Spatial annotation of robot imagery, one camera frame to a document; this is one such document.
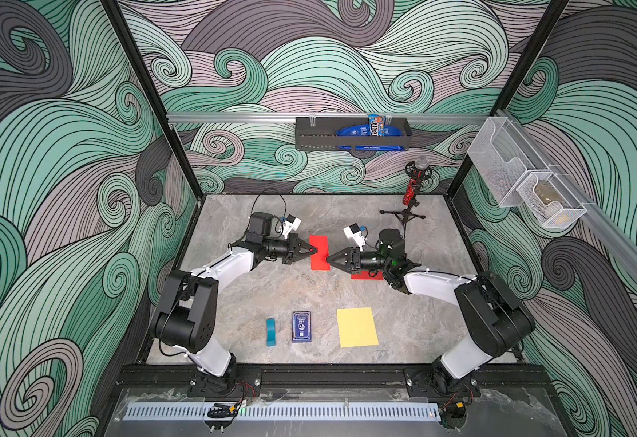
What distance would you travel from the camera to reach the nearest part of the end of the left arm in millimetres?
769

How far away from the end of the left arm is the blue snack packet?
36cm

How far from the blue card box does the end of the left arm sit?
187 mm

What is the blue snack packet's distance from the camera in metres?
0.92
